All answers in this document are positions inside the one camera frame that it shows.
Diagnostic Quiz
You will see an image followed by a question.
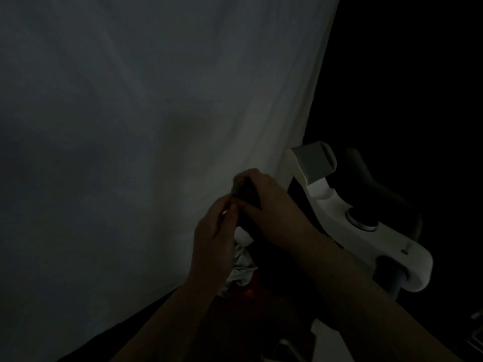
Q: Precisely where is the person's right hand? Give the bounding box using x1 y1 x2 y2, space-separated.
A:
232 168 321 257

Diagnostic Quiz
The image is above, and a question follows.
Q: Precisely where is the person's left hand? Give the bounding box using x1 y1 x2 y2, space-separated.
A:
187 193 240 298

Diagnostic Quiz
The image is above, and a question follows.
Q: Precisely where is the grey cleaning cloth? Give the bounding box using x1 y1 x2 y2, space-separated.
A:
230 176 265 242

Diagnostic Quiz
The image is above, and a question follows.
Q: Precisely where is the white exercise bike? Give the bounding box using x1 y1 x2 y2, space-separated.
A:
279 141 434 362

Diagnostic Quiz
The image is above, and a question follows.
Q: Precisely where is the person's right forearm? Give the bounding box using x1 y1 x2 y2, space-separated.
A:
290 231 461 362

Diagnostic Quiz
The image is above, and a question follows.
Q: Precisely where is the person's left forearm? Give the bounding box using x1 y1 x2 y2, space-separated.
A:
109 279 223 362

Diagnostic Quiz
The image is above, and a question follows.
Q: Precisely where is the grey white tablet holder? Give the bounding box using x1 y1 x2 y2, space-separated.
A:
286 141 337 185

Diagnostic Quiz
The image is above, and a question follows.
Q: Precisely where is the white hanging sheet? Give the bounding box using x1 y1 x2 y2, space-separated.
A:
0 0 340 362

